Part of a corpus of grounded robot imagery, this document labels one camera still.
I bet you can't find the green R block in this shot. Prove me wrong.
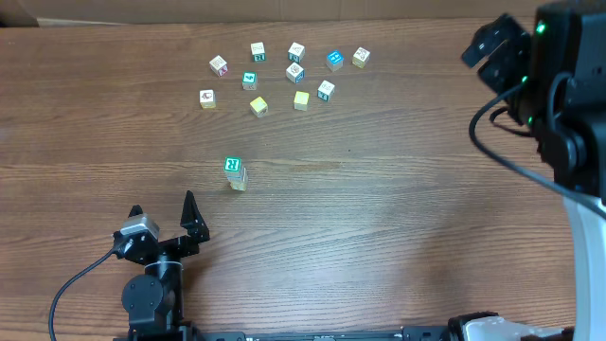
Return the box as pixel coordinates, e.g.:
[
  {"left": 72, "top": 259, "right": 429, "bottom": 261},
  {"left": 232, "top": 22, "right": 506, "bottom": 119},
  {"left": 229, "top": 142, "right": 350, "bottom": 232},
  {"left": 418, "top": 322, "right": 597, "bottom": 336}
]
[{"left": 223, "top": 156, "right": 243, "bottom": 176}]

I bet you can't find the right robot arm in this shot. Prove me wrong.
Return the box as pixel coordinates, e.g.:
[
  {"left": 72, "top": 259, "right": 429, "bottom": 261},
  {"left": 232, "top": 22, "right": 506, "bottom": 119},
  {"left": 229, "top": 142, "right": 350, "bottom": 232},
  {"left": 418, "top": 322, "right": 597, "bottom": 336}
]
[{"left": 447, "top": 0, "right": 605, "bottom": 340}]

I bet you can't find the wooden block yellow side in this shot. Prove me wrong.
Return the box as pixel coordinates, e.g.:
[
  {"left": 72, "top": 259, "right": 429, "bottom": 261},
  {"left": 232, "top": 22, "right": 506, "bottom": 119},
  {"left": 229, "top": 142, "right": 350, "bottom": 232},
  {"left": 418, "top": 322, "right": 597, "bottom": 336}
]
[{"left": 352, "top": 46, "right": 370, "bottom": 68}]

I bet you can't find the wooden block green side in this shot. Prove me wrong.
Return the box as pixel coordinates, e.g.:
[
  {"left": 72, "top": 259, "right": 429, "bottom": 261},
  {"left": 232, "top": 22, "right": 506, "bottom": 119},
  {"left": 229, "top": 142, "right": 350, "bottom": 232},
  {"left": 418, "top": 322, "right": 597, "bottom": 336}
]
[{"left": 317, "top": 81, "right": 335, "bottom": 101}]

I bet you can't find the wooden block blue D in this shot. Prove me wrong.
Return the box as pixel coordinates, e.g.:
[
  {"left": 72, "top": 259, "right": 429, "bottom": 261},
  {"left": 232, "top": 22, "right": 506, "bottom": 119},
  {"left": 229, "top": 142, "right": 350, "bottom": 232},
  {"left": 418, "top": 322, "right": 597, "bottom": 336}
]
[{"left": 286, "top": 63, "right": 305, "bottom": 83}]

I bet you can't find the wooden block red side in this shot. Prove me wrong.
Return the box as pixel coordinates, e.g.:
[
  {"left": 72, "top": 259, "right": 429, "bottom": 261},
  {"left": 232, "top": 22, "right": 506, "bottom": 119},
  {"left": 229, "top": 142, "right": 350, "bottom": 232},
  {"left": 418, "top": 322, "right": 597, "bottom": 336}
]
[{"left": 209, "top": 55, "right": 228, "bottom": 77}]

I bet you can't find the wooden block animal picture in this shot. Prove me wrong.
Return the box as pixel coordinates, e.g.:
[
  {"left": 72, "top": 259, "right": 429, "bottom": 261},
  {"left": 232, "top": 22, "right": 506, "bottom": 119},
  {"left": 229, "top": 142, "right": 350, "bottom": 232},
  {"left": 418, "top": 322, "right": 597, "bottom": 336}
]
[{"left": 199, "top": 89, "right": 216, "bottom": 109}]

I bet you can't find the wooden block green E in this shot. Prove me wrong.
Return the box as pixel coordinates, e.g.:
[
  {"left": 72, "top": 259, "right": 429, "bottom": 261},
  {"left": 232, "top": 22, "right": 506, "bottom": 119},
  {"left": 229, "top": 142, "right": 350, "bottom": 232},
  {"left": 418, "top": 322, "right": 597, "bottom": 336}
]
[{"left": 250, "top": 42, "right": 266, "bottom": 63}]

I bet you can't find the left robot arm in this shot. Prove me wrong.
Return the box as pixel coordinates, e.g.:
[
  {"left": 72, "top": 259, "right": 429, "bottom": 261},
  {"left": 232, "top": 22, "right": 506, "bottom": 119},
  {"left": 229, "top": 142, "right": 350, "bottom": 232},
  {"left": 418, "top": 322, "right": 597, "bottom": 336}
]
[{"left": 114, "top": 190, "right": 210, "bottom": 340}]

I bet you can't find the wooden block teal side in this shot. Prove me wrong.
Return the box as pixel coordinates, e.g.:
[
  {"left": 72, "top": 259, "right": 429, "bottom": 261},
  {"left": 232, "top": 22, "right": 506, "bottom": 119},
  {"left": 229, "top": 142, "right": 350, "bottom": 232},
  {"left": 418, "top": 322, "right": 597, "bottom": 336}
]
[{"left": 288, "top": 42, "right": 306, "bottom": 63}]

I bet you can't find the cardboard backdrop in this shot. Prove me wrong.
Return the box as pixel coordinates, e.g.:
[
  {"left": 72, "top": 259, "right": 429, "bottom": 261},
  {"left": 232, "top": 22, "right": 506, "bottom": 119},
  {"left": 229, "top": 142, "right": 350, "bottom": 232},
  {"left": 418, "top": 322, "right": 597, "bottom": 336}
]
[{"left": 0, "top": 0, "right": 606, "bottom": 28}]

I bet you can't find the blue H block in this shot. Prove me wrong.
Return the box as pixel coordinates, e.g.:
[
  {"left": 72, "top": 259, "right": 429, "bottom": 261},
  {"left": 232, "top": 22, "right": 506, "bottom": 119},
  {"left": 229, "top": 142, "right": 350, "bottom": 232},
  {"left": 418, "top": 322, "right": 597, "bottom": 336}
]
[{"left": 326, "top": 50, "right": 344, "bottom": 72}]

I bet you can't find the plain wooden block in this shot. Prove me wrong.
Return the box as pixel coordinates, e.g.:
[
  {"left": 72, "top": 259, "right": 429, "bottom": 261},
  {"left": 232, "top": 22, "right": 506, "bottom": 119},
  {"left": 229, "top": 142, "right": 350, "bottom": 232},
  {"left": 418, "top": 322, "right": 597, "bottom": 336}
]
[{"left": 228, "top": 177, "right": 248, "bottom": 185}]

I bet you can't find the yellow top tilted block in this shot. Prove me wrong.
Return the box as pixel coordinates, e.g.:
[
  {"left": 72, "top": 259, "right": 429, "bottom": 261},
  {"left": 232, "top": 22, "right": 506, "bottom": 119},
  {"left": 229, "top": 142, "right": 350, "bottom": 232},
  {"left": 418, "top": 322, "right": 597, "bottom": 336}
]
[{"left": 250, "top": 97, "right": 269, "bottom": 117}]

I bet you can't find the green 4 block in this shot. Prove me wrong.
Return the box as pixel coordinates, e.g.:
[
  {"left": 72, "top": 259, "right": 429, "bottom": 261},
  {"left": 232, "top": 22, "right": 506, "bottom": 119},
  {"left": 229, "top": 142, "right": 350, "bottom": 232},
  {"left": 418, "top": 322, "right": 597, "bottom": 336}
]
[{"left": 242, "top": 71, "right": 258, "bottom": 91}]

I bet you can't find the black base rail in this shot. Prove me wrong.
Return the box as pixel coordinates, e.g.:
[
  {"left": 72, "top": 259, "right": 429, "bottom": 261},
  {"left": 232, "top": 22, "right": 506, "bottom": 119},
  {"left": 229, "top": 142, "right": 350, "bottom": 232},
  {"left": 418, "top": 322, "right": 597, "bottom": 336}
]
[{"left": 114, "top": 326, "right": 452, "bottom": 341}]

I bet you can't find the blue X block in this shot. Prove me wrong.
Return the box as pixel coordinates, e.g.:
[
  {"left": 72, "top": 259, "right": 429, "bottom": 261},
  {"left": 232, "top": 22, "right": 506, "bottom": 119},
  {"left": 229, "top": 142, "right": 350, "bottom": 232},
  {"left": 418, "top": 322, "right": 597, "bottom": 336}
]
[{"left": 226, "top": 170, "right": 247, "bottom": 182}]

